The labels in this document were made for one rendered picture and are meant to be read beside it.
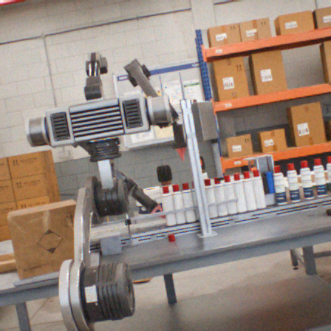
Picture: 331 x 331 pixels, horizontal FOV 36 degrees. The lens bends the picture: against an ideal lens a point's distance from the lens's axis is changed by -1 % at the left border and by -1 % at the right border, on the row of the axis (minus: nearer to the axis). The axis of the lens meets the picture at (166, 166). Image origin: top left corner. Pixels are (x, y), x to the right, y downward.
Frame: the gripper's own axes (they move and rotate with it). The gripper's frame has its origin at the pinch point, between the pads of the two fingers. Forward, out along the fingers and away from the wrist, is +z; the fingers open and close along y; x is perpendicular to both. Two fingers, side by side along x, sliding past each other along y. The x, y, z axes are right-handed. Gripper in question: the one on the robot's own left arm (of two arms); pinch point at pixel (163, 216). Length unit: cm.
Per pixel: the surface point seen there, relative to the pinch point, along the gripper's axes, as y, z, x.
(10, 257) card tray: 13, -45, 70
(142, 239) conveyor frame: -5.5, -1.4, 15.1
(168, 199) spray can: -2.4, -4.1, -8.5
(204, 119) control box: -15, -19, -49
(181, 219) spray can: -2.5, 7.5, -5.0
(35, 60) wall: 468, -193, -27
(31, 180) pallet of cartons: 320, -81, 79
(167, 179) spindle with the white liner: 24.0, -7.5, -15.8
